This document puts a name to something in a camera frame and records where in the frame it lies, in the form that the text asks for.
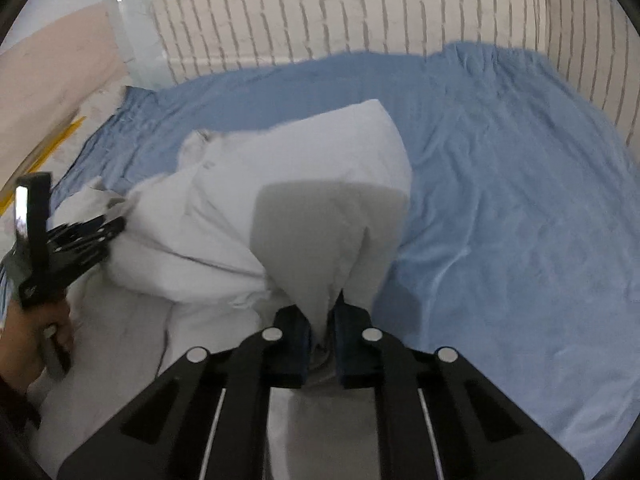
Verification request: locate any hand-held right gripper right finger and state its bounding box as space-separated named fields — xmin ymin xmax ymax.
xmin=332 ymin=292 xmax=586 ymax=480

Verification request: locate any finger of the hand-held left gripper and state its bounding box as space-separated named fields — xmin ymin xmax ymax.
xmin=50 ymin=239 xmax=112 ymax=286
xmin=47 ymin=216 xmax=126 ymax=248

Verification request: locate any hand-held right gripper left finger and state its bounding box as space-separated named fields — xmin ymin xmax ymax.
xmin=57 ymin=305 xmax=313 ymax=480

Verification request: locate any person's left hand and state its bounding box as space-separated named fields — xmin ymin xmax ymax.
xmin=0 ymin=302 xmax=76 ymax=396

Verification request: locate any yellow strip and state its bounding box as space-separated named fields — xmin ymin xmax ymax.
xmin=0 ymin=117 xmax=87 ymax=211

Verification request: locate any pink headboard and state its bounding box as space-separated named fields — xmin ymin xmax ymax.
xmin=0 ymin=2 xmax=127 ymax=182

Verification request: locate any blue bed sheet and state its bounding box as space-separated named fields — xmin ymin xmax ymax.
xmin=50 ymin=42 xmax=640 ymax=480

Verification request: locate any clear plastic wall sheet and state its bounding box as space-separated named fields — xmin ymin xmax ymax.
xmin=97 ymin=0 xmax=174 ymax=90

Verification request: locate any brick pattern wall panel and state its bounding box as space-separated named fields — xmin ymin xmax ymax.
xmin=542 ymin=0 xmax=640 ymax=147
xmin=150 ymin=0 xmax=547 ymax=87

